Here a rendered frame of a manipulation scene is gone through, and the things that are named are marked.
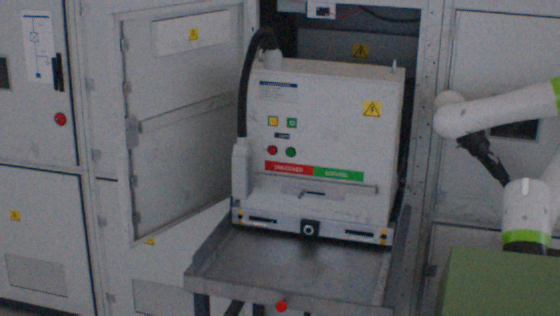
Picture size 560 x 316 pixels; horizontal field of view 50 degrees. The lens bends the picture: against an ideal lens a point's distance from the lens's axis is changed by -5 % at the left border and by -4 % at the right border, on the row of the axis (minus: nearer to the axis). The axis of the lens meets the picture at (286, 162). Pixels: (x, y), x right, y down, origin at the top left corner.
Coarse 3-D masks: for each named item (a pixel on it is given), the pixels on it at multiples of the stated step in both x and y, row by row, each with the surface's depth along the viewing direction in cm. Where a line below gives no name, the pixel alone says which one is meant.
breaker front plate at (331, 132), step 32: (256, 96) 192; (320, 96) 186; (352, 96) 184; (384, 96) 181; (256, 128) 195; (288, 128) 193; (320, 128) 190; (352, 128) 187; (384, 128) 185; (256, 160) 199; (288, 160) 196; (320, 160) 194; (352, 160) 191; (384, 160) 188; (256, 192) 203; (288, 192) 200; (384, 192) 192; (384, 224) 195
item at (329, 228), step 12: (240, 216) 207; (252, 216) 206; (264, 216) 204; (276, 216) 203; (288, 216) 202; (300, 216) 201; (276, 228) 205; (288, 228) 204; (324, 228) 200; (336, 228) 199; (348, 228) 198; (360, 228) 197; (372, 228) 196; (384, 228) 195; (360, 240) 198
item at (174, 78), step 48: (240, 0) 213; (144, 48) 184; (192, 48) 198; (144, 96) 189; (192, 96) 208; (144, 144) 194; (192, 144) 214; (144, 192) 199; (192, 192) 219; (144, 240) 199
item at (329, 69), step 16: (256, 64) 197; (288, 64) 198; (304, 64) 199; (320, 64) 200; (336, 64) 200; (352, 64) 201; (368, 80) 181; (384, 80) 180; (400, 80) 183; (400, 96) 187; (400, 112) 196; (400, 128) 206; (400, 160) 234
